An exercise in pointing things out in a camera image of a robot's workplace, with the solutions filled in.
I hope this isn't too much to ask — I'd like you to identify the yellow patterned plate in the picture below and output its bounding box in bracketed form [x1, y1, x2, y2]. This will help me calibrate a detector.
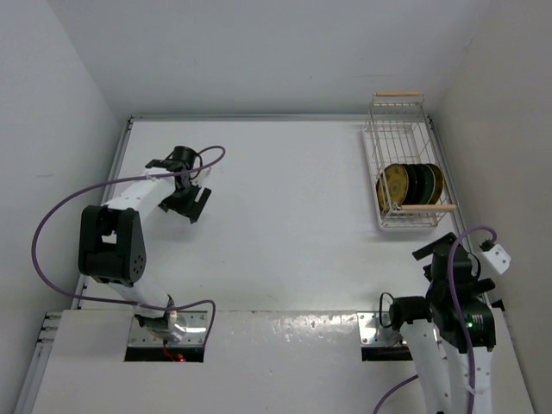
[376, 164, 409, 212]
[428, 163, 444, 204]

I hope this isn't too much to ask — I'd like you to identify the black plate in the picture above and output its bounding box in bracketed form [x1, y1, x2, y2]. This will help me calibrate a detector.
[403, 164, 417, 205]
[412, 164, 428, 204]

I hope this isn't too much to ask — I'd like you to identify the blue floral green plate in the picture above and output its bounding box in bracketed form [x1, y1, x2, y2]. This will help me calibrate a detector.
[420, 164, 436, 204]

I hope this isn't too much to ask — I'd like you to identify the black plate front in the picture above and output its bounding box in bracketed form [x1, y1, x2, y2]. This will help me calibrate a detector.
[412, 164, 428, 204]

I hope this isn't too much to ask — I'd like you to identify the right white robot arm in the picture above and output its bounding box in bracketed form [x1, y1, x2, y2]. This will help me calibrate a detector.
[388, 233, 496, 413]

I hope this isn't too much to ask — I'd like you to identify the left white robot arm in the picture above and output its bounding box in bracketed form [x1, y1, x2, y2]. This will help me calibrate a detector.
[78, 146, 211, 345]

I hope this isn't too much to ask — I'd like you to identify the right aluminium table rail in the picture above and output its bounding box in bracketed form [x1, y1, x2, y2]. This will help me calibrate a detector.
[423, 115, 505, 313]

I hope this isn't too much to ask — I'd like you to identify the aluminium table rail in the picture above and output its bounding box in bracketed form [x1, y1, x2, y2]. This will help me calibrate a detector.
[14, 116, 135, 413]
[423, 115, 505, 313]

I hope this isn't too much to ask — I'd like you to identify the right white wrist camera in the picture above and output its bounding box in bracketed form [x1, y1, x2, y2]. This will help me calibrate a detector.
[480, 240, 511, 274]

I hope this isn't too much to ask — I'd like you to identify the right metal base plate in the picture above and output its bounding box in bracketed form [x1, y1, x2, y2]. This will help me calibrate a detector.
[356, 311, 407, 348]

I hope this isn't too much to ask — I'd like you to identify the metal base plate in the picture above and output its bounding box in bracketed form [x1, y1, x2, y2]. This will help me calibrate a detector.
[356, 311, 407, 348]
[128, 311, 208, 348]

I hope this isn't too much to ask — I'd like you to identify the wire dish rack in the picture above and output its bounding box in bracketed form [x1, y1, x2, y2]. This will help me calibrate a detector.
[362, 91, 457, 230]

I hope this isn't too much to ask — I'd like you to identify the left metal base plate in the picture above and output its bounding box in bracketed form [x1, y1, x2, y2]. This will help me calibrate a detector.
[128, 311, 208, 348]

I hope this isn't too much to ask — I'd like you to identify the left aluminium table rail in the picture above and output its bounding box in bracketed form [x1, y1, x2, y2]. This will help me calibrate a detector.
[14, 116, 135, 413]

